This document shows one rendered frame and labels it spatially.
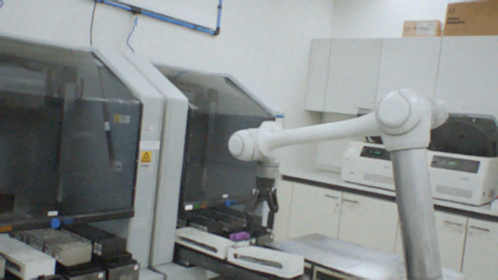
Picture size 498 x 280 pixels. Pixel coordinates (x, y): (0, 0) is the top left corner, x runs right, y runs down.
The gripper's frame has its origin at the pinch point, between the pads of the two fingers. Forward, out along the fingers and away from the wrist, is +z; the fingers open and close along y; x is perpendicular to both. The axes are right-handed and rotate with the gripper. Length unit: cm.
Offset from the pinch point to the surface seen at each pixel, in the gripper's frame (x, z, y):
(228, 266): 8.1, 16.4, -6.2
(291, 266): -18.4, 9.1, -3.3
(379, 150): 57, -26, 234
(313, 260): -10.2, 14.2, 26.6
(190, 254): 29.4, 17.6, -6.2
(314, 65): 144, -97, 257
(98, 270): 29, 16, -51
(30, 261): 35, 11, -73
